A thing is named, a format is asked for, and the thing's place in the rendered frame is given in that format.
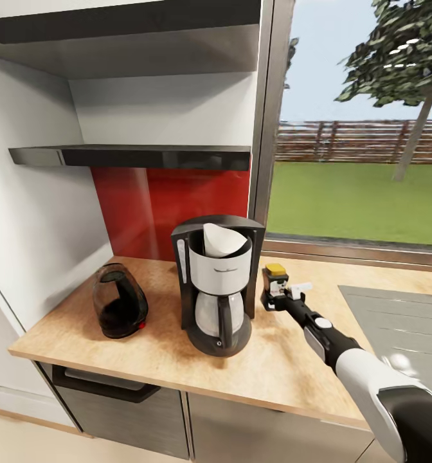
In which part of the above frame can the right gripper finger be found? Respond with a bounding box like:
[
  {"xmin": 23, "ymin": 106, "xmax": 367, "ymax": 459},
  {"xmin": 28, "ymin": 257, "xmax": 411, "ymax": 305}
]
[{"xmin": 264, "ymin": 289, "xmax": 275, "ymax": 305}]

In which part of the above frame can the paper coffee filter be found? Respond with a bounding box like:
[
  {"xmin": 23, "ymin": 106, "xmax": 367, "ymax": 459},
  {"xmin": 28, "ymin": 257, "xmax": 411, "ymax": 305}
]
[{"xmin": 204, "ymin": 222, "xmax": 247, "ymax": 258}]

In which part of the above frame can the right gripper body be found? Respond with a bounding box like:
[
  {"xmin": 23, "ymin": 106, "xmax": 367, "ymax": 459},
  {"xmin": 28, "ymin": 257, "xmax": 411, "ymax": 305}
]
[{"xmin": 274, "ymin": 293, "xmax": 306, "ymax": 318}]

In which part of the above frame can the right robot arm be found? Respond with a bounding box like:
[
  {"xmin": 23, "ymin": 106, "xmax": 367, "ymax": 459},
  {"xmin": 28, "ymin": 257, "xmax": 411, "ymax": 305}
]
[{"xmin": 264, "ymin": 282, "xmax": 432, "ymax": 463}]

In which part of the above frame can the bottle of coffee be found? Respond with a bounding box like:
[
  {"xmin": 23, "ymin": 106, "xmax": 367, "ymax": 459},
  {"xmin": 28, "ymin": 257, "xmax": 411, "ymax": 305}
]
[{"xmin": 260, "ymin": 263, "xmax": 289, "ymax": 312}]

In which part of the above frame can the electric kettle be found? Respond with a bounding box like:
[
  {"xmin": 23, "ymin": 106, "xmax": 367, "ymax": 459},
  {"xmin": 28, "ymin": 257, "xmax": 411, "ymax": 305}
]
[{"xmin": 93, "ymin": 263, "xmax": 149, "ymax": 339}]

